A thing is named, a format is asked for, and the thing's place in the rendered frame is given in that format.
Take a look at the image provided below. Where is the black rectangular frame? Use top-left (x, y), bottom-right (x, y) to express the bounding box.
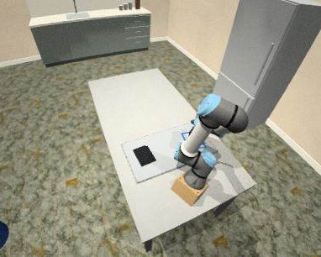
top-left (133, 144), bottom-right (156, 166)

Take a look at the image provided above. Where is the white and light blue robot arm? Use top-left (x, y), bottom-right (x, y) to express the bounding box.
top-left (174, 94), bottom-right (249, 190)

